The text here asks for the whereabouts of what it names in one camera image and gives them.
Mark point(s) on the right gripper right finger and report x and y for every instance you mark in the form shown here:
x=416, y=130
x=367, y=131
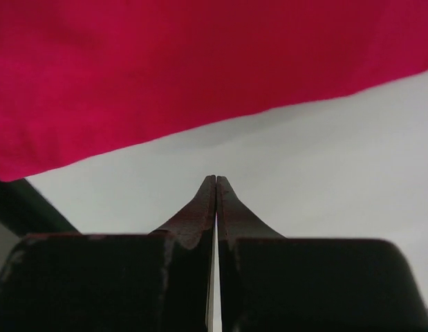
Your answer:
x=273, y=283

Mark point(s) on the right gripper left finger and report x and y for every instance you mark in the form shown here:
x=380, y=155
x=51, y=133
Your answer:
x=160, y=281

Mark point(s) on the red t shirt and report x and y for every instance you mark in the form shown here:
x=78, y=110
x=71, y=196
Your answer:
x=81, y=78

